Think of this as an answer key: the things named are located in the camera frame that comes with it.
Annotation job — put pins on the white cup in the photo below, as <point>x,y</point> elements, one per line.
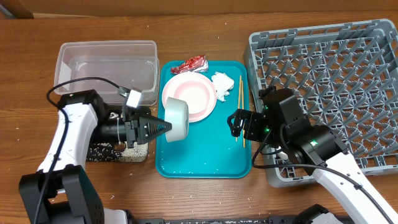
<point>282,155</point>

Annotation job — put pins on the black tray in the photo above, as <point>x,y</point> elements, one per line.
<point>109,141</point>

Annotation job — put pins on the wooden chopstick right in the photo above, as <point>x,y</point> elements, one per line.
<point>242,107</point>

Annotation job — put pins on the pink plate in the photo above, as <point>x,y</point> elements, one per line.
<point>196,90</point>

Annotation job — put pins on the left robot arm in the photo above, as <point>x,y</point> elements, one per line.
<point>60,190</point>

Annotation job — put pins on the white napkin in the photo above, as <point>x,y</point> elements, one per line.
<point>223,84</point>

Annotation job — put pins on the grey dishwasher rack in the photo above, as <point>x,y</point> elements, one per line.
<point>344,75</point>

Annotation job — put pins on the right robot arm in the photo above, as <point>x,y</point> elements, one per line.
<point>317,149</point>

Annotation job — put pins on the red snack wrapper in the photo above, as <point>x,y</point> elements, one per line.
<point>198,63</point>

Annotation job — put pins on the teal serving tray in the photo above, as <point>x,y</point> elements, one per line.
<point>209,151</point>

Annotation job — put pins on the grey bowl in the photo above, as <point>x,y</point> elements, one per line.
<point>176,113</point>

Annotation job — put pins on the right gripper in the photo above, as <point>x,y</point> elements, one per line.
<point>249,126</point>

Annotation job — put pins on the wooden chopstick left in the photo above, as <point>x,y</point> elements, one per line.
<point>239,92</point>

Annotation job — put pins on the clear plastic bin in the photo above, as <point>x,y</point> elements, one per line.
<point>133,64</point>

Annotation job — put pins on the wooden chopstick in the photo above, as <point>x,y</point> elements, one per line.
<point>242,107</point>
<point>239,92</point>

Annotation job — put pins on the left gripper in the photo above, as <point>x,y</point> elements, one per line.
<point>137,130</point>

